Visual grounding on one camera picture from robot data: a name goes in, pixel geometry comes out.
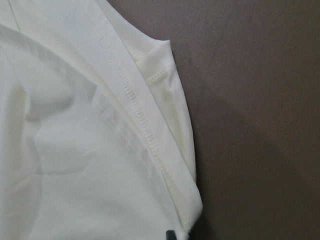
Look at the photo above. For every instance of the cream long-sleeve cat shirt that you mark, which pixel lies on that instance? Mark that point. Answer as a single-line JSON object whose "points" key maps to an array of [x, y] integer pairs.
{"points": [[96, 141]]}

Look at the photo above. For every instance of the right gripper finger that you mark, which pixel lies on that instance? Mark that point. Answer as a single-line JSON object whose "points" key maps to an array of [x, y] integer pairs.
{"points": [[171, 235]]}

